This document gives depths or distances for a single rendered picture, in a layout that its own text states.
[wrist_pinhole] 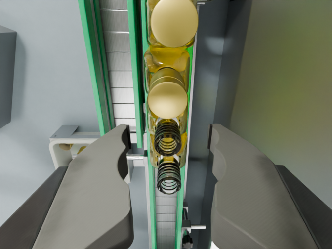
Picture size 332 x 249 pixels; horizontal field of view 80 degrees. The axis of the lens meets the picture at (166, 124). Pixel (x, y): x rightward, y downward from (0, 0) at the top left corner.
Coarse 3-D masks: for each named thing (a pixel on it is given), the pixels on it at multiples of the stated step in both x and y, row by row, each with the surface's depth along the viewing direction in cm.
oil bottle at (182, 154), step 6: (186, 132) 30; (150, 138) 29; (186, 138) 29; (150, 144) 29; (186, 144) 28; (150, 150) 29; (180, 150) 28; (186, 150) 29; (150, 156) 30; (156, 156) 28; (180, 156) 28; (150, 162) 30; (156, 162) 28; (180, 162) 28; (156, 168) 30
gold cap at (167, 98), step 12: (156, 72) 20; (168, 72) 18; (156, 84) 16; (168, 84) 16; (180, 84) 16; (156, 96) 16; (168, 96) 16; (180, 96) 16; (156, 108) 17; (168, 108) 17; (180, 108) 17
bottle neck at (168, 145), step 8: (160, 120) 24; (168, 120) 23; (176, 120) 24; (160, 128) 22; (168, 128) 21; (176, 128) 22; (160, 136) 21; (168, 136) 20; (176, 136) 21; (160, 144) 22; (168, 144) 23; (176, 144) 22; (160, 152) 21; (168, 152) 22; (176, 152) 21
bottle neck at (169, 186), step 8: (160, 160) 27; (168, 160) 26; (176, 160) 27; (160, 168) 25; (168, 168) 24; (176, 168) 25; (160, 176) 24; (168, 176) 23; (176, 176) 24; (160, 184) 24; (168, 184) 25; (176, 184) 24; (168, 192) 24; (176, 192) 24
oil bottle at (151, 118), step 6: (186, 108) 26; (150, 114) 25; (180, 114) 25; (186, 114) 26; (150, 120) 26; (156, 120) 25; (180, 120) 25; (186, 120) 26; (150, 126) 26; (180, 126) 26; (186, 126) 27; (150, 132) 27; (180, 132) 26
